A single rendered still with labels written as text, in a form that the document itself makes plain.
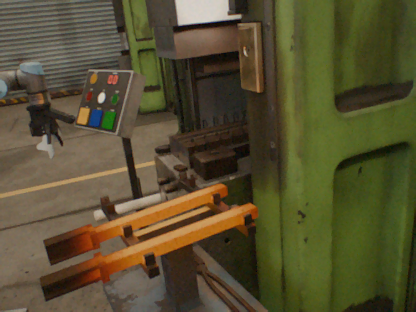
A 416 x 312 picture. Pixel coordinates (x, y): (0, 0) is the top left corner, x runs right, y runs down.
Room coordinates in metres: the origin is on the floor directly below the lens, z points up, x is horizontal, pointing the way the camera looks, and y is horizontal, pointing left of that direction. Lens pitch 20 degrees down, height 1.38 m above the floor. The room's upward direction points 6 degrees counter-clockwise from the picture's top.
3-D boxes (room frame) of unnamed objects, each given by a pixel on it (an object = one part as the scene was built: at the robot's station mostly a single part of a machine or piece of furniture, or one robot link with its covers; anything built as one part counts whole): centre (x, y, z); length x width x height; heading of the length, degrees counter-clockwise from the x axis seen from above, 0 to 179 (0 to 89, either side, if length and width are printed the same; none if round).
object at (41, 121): (1.42, 0.62, 1.07); 0.09 x 0.08 x 0.12; 93
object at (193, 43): (1.32, -0.09, 1.32); 0.42 x 0.20 x 0.10; 112
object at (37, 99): (1.42, 0.61, 1.15); 0.08 x 0.08 x 0.05
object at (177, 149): (1.32, -0.09, 0.96); 0.42 x 0.20 x 0.09; 112
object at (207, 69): (1.31, -0.14, 1.24); 0.30 x 0.07 x 0.06; 112
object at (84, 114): (1.71, 0.55, 1.01); 0.07 x 0.05 x 0.07; 47
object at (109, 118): (1.57, 0.40, 1.01); 0.07 x 0.05 x 0.07; 47
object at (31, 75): (1.42, 0.61, 1.23); 0.09 x 0.08 x 0.11; 101
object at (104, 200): (0.84, 0.15, 1.00); 0.23 x 0.06 x 0.02; 118
